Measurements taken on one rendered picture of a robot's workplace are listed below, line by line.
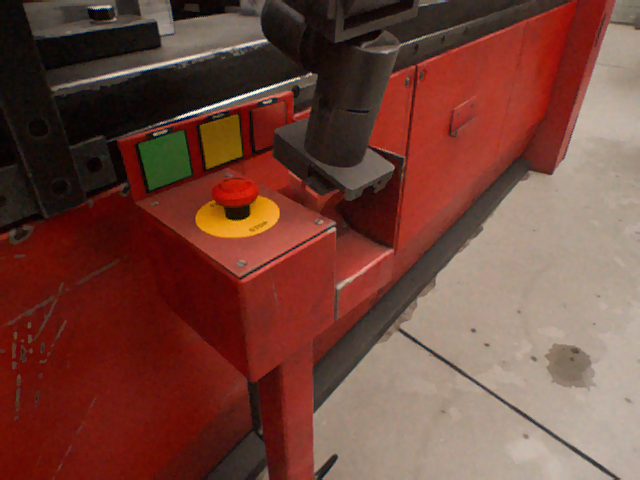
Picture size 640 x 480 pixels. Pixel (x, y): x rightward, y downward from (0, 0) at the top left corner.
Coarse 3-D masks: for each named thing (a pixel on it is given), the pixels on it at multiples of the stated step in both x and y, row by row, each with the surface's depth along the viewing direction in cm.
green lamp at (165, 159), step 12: (180, 132) 41; (144, 144) 39; (156, 144) 40; (168, 144) 41; (180, 144) 42; (144, 156) 40; (156, 156) 40; (168, 156) 41; (180, 156) 42; (144, 168) 40; (156, 168) 41; (168, 168) 42; (180, 168) 43; (156, 180) 41; (168, 180) 42
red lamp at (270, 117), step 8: (272, 104) 48; (280, 104) 48; (256, 112) 47; (264, 112) 47; (272, 112) 48; (280, 112) 49; (256, 120) 47; (264, 120) 48; (272, 120) 49; (280, 120) 49; (256, 128) 47; (264, 128) 48; (272, 128) 49; (256, 136) 48; (264, 136) 49; (272, 136) 49; (256, 144) 48; (264, 144) 49; (272, 144) 50
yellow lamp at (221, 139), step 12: (228, 120) 44; (204, 132) 43; (216, 132) 44; (228, 132) 45; (204, 144) 44; (216, 144) 45; (228, 144) 46; (240, 144) 47; (216, 156) 45; (228, 156) 46; (240, 156) 47
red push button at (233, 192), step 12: (228, 180) 38; (240, 180) 38; (216, 192) 37; (228, 192) 37; (240, 192) 37; (252, 192) 37; (228, 204) 36; (240, 204) 37; (228, 216) 38; (240, 216) 38
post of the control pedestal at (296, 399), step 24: (288, 360) 52; (264, 384) 56; (288, 384) 54; (264, 408) 60; (288, 408) 56; (312, 408) 61; (264, 432) 64; (288, 432) 59; (312, 432) 64; (288, 456) 62; (312, 456) 67
